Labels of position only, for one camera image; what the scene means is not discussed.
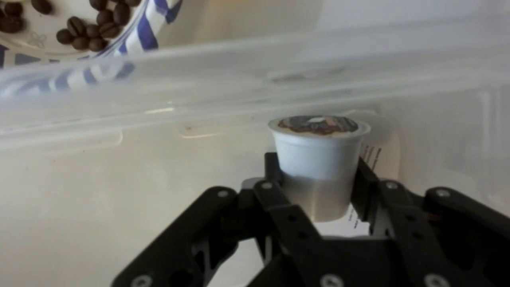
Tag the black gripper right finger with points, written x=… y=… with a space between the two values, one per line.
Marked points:
x=447 y=233

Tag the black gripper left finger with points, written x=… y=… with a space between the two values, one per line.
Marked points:
x=287 y=244

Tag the white coffee pod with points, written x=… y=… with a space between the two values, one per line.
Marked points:
x=319 y=159

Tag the clear plastic container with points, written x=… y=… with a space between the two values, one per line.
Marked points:
x=160 y=185

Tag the blue white patterned bowl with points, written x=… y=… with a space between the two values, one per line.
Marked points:
x=149 y=32

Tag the dark coffee bean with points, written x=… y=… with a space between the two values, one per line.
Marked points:
x=10 y=24
x=122 y=13
x=42 y=5
x=13 y=8
x=77 y=24
x=109 y=29
x=64 y=35
x=96 y=43

